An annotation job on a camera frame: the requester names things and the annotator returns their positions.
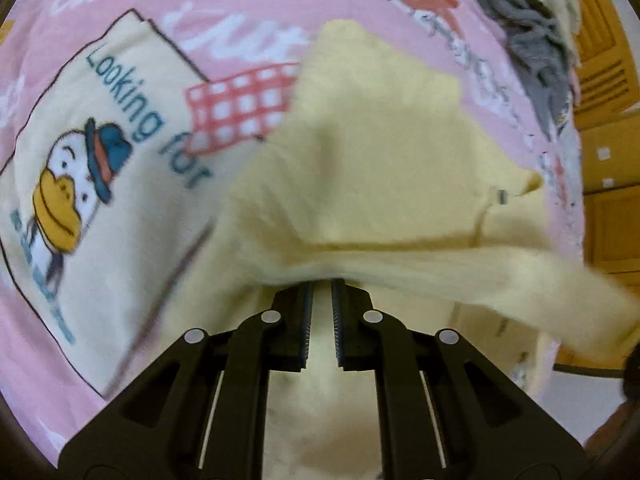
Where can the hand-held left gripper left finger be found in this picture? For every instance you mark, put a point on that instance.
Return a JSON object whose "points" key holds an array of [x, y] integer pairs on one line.
{"points": [[306, 325]]}

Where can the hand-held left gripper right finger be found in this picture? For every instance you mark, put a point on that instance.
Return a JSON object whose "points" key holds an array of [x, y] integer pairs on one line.
{"points": [[338, 325]]}

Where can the pale yellow garment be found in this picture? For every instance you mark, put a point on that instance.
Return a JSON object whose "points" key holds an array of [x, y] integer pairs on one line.
{"points": [[375, 160]]}

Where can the pink printed blanket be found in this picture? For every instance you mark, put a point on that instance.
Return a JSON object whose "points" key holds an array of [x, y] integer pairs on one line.
{"points": [[240, 0]]}

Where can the grey knitted cloth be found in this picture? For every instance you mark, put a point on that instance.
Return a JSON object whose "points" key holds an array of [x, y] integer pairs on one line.
{"points": [[530, 30]]}

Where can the wooden panelled door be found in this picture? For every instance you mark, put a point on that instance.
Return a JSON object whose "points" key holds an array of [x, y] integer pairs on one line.
{"points": [[610, 85]]}

